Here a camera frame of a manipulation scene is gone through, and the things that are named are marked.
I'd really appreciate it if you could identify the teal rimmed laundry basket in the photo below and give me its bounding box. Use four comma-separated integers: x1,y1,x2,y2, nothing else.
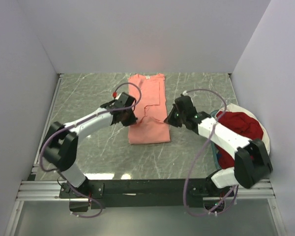
210,110,221,170

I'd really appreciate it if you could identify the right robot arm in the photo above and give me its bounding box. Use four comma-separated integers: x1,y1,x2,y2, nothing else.
164,95,273,196

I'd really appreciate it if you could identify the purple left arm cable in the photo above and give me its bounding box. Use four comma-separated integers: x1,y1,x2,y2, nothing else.
38,83,142,218

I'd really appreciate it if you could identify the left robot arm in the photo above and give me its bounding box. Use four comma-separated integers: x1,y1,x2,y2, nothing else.
39,92,137,198

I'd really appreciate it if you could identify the black base crossbar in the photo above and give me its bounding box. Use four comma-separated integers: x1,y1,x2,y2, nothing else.
59,178,230,212

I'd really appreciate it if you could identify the aluminium frame rail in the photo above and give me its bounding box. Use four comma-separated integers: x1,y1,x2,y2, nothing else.
14,180,276,201

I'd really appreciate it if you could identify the salmon pink t shirt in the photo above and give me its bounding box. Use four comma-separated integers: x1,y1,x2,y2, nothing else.
128,74,171,145

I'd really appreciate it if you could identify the red t shirt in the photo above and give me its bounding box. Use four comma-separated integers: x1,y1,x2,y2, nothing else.
215,111,266,169

